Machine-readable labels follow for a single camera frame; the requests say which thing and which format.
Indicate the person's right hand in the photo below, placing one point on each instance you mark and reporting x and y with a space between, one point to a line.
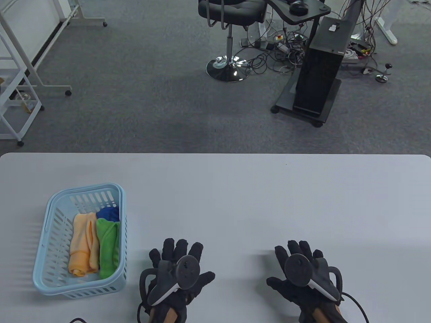
299 247

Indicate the person's left hand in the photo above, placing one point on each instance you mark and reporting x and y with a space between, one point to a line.
168 247

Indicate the green towel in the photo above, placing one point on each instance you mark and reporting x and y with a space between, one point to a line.
108 249

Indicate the blue towel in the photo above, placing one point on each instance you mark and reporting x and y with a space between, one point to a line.
107 212

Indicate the orange towel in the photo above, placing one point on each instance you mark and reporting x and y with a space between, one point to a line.
82 242

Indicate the person's left forearm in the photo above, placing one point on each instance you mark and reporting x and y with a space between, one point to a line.
171 315

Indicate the grey white right hand controller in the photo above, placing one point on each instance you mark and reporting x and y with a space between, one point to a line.
298 269

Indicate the grey white hand controller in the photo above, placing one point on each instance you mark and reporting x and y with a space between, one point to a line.
298 269
188 271

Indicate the grey white left hand controller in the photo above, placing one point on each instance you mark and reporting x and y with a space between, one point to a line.
188 271

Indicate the light blue plastic basket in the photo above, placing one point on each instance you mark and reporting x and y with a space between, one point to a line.
50 279

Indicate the black wheeled cart base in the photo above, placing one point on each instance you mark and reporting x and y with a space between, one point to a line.
286 101

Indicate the black computer tower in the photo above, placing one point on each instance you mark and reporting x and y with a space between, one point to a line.
318 77

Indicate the white shelf rack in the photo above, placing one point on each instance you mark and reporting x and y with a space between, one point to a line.
20 72

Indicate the white desk leg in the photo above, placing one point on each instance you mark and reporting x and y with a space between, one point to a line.
387 30

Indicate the black side desk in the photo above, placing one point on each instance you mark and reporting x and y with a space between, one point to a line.
313 10

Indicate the black computer mouse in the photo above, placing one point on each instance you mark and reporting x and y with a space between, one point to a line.
298 7

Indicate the black office chair chrome base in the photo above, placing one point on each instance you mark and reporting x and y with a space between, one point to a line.
232 8

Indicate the white wheeled board stand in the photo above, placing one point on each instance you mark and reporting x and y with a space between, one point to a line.
82 10

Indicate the white wheeled metal frame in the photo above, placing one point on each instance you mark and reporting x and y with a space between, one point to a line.
32 69

